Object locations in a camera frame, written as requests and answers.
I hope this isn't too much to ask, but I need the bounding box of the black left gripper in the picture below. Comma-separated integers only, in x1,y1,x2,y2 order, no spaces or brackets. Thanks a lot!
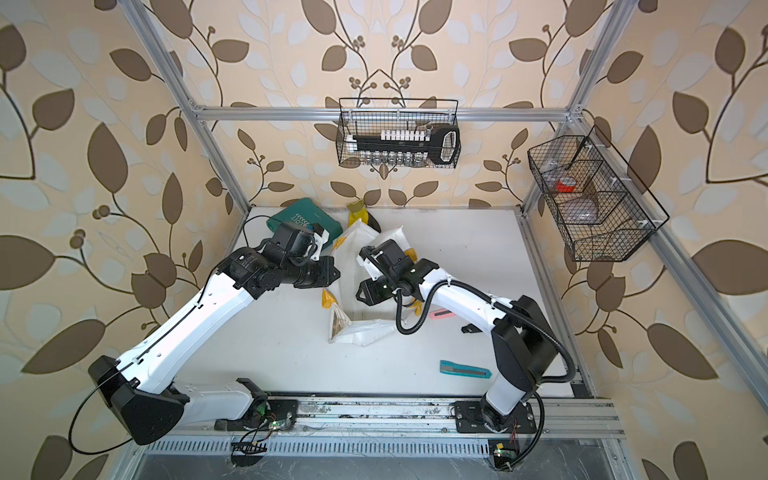
279,254,342,285

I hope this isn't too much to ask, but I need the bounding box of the white pouch with yellow handles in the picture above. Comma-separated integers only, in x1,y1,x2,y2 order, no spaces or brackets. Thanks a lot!
322,220,416,347

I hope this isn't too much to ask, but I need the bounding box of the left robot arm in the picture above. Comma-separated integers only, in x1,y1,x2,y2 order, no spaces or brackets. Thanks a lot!
88,222,341,445

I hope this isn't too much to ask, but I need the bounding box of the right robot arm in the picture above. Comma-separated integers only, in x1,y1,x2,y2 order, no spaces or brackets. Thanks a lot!
356,240,572,433

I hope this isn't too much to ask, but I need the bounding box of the pink utility knife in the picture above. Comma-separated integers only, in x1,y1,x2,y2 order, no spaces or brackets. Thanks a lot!
428,309,454,320

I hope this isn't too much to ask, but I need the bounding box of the green plastic tool case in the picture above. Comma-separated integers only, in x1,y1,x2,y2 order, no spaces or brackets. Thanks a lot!
267,198,343,242

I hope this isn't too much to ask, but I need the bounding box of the yellow grey work glove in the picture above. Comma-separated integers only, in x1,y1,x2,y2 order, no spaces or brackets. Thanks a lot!
347,199,382,233

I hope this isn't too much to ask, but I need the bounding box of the black socket set holder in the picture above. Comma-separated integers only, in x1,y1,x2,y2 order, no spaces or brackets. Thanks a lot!
345,124,461,165

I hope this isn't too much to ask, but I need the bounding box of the red item in basket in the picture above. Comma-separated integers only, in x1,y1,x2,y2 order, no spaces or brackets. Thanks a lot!
555,176,578,193

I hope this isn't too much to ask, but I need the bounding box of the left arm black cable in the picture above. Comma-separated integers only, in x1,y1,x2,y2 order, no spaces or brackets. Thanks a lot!
67,214,283,456

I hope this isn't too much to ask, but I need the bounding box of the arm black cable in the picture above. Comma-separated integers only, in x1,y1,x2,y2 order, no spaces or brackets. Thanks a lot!
67,214,283,456
393,279,577,469

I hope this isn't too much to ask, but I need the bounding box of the centre wire basket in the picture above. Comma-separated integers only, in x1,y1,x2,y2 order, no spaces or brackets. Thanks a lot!
335,96,461,168

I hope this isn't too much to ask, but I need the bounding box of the wire basket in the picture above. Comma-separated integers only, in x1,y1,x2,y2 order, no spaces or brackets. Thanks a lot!
527,126,670,262
335,96,461,168

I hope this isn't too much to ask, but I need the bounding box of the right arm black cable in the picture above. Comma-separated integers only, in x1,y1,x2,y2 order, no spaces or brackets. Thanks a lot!
393,279,577,469

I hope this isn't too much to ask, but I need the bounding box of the right wire basket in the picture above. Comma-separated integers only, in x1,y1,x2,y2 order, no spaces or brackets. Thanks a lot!
527,126,670,262

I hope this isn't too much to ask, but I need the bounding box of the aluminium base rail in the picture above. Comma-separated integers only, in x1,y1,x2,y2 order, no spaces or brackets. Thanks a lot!
146,395,626,459

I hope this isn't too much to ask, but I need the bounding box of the aluminium frame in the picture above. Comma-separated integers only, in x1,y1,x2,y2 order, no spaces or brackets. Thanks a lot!
128,1,767,479

